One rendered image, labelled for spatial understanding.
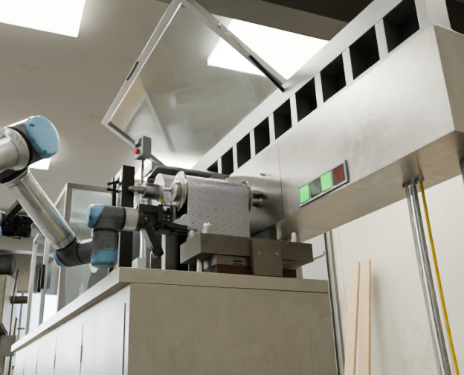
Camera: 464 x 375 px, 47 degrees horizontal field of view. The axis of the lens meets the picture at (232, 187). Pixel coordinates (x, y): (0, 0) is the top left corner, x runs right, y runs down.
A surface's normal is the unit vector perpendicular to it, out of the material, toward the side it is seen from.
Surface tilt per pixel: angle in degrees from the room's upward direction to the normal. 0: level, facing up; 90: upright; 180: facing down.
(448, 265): 90
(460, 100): 90
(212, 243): 90
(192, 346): 90
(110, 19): 180
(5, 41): 180
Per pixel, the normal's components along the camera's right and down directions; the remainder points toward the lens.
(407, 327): -0.93, -0.10
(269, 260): 0.45, -0.33
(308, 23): 0.04, 0.94
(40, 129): 0.91, -0.25
